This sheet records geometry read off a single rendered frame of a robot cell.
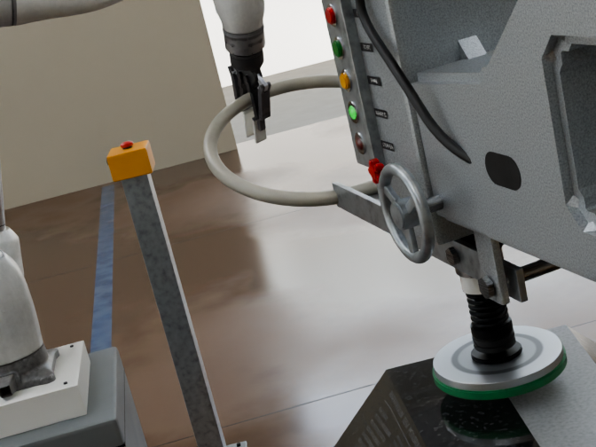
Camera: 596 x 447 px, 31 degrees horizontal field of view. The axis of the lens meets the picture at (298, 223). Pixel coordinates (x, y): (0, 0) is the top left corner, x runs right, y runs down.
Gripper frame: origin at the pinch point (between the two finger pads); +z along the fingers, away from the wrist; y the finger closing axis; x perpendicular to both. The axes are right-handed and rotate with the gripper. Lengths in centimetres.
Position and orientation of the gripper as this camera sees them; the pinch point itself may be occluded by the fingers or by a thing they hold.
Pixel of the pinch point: (254, 125)
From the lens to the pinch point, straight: 250.8
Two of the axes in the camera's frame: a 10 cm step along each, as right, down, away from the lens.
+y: 6.2, 4.5, -6.4
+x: 7.8, -4.3, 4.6
